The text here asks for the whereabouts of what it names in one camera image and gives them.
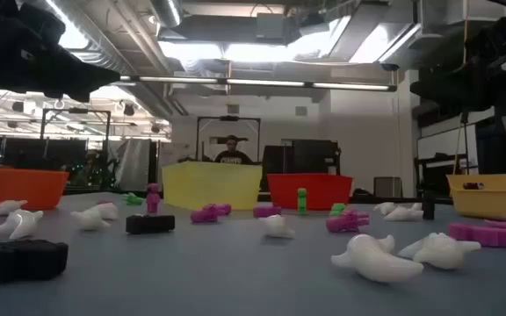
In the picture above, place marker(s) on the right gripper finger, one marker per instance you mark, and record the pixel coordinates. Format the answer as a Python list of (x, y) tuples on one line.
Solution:
[(437, 88)]

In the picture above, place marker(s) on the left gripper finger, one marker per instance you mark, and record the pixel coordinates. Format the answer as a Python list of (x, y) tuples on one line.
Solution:
[(95, 83)]

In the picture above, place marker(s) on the green monster figurine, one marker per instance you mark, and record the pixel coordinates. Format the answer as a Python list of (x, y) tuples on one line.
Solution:
[(132, 199), (336, 210), (301, 201)]

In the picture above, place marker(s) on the white ghost figurine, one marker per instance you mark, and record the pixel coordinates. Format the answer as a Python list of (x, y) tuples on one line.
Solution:
[(376, 261), (5, 207), (88, 220), (109, 210), (385, 207), (439, 251), (18, 224), (417, 205), (277, 226), (404, 214)]

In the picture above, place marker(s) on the whiteboard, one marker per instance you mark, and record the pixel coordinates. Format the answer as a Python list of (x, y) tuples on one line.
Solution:
[(444, 142)]

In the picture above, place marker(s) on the black monitor row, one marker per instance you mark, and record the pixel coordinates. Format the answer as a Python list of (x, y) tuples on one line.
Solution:
[(29, 151)]

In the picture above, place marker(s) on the grey fabric cover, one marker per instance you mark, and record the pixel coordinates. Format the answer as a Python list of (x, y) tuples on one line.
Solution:
[(132, 162)]

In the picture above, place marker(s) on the black shelf rack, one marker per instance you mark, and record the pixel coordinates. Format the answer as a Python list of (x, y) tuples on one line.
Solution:
[(433, 175)]

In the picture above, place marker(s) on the grey trash bin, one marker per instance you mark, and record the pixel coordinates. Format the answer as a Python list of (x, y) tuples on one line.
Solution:
[(388, 186)]

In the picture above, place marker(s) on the orange round bowl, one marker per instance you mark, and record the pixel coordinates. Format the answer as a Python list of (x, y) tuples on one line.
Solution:
[(20, 188)]

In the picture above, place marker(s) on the black cabinet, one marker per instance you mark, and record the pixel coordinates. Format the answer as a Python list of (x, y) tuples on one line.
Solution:
[(305, 155)]

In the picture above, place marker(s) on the black toy figurine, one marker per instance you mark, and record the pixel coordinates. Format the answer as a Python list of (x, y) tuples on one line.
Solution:
[(149, 224), (20, 259)]

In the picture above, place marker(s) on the red slotted basket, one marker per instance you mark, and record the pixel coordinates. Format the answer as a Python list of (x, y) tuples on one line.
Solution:
[(323, 191)]

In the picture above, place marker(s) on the person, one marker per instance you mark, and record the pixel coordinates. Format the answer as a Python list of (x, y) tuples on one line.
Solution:
[(233, 153)]

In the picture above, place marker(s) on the yellow translucent bin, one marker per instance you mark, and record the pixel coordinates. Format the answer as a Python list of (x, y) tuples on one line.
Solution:
[(211, 186)]

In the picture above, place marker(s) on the long ceiling tube light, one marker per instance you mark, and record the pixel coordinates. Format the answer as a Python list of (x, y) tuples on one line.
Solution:
[(257, 82)]

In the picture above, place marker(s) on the grey ceiling air unit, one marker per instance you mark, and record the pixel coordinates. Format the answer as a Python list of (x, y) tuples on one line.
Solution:
[(275, 26)]

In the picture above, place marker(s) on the black gantry frame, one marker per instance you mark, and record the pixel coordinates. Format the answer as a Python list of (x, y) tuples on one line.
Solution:
[(77, 110), (229, 118)]

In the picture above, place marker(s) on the silver round ventilation duct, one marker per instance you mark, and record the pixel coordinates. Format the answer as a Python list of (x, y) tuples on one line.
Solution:
[(167, 11)]

